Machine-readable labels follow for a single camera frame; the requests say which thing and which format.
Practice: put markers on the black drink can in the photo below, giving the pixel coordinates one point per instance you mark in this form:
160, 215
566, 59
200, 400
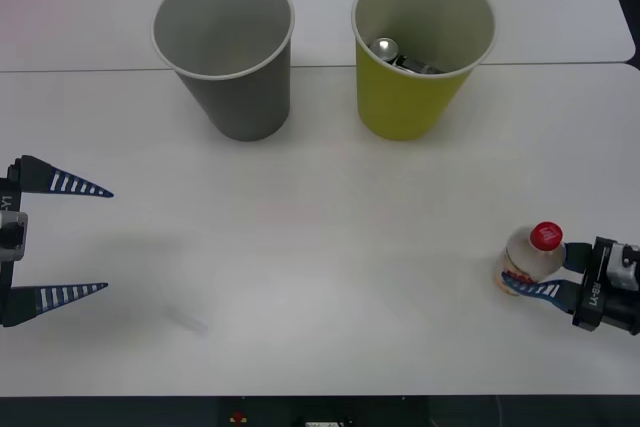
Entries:
385, 48

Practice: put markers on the yellow-green plastic waste bin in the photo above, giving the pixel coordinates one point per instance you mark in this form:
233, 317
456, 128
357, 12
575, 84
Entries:
400, 102

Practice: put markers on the small red-capped plastic bottle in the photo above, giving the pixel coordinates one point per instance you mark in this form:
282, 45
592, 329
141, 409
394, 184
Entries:
527, 257

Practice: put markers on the red push button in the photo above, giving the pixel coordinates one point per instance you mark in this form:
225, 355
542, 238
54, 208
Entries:
238, 417

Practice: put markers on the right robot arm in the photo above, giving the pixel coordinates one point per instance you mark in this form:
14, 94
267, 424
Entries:
624, 267

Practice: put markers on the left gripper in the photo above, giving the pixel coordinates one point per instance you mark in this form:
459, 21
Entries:
11, 192

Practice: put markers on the grey plastic waste bin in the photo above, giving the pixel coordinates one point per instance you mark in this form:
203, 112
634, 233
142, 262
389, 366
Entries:
240, 102

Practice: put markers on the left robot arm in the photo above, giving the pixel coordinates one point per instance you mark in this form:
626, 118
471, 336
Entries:
12, 237

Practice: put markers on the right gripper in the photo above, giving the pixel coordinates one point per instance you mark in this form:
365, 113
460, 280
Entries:
592, 292

